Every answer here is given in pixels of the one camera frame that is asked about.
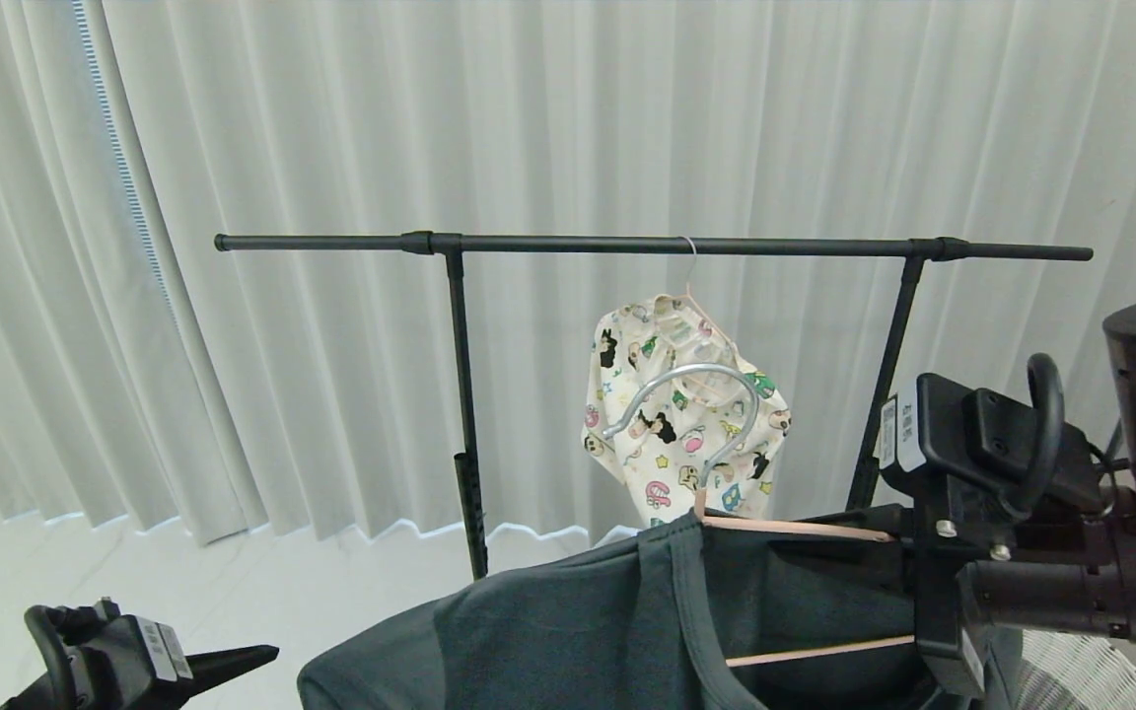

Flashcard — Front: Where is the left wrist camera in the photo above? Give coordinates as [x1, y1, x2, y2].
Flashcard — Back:
[80, 613, 196, 691]

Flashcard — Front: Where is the dark grey T-shirt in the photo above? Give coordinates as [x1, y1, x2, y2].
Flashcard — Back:
[297, 513, 1023, 710]

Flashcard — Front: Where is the white laundry basket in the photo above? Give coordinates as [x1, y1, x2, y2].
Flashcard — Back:
[1012, 631, 1136, 710]

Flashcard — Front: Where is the cream printed garment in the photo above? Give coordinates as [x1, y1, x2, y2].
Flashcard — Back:
[583, 294, 793, 529]

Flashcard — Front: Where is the white curtain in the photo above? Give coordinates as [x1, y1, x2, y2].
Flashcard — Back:
[0, 0, 1136, 548]

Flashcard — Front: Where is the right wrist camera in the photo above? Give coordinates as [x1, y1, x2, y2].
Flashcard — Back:
[879, 373, 1106, 563]

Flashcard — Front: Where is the pink clothes hanger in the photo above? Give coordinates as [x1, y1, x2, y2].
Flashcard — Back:
[652, 237, 742, 395]
[603, 363, 916, 670]

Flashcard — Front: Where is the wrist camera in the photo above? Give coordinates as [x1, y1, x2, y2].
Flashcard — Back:
[80, 613, 196, 691]
[879, 373, 1106, 563]

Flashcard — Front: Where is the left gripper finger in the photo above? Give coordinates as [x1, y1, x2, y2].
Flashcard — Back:
[188, 645, 280, 693]

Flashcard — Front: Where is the black cable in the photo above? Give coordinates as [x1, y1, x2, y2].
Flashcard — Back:
[997, 353, 1067, 519]
[24, 604, 78, 710]

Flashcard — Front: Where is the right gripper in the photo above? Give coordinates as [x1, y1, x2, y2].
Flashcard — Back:
[795, 505, 1136, 699]

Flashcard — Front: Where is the black clothes rack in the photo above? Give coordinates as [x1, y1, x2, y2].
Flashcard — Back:
[215, 232, 1094, 583]

